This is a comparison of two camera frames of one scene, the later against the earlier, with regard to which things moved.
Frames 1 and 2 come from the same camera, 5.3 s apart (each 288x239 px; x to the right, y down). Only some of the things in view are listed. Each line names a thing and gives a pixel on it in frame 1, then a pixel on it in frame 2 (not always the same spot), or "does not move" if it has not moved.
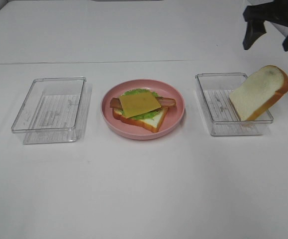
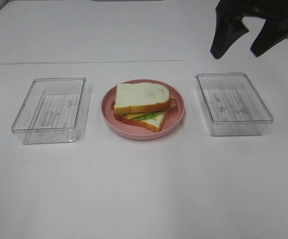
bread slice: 152,124 does not move
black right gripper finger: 255,29 -> 228,30
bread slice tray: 259,91 -> 141,97
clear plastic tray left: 54,111 does not move
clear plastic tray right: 222,116 does not move
